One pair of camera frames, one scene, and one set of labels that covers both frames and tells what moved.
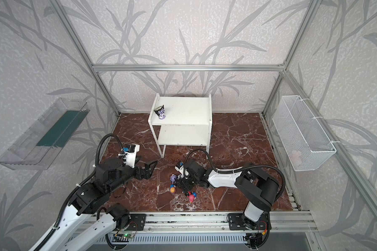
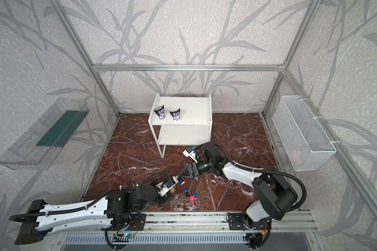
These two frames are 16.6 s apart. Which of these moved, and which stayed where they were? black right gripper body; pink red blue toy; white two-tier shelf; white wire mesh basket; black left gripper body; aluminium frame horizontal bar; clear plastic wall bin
Moved: black right gripper body; black left gripper body
Stayed: pink red blue toy; clear plastic wall bin; aluminium frame horizontal bar; white two-tier shelf; white wire mesh basket
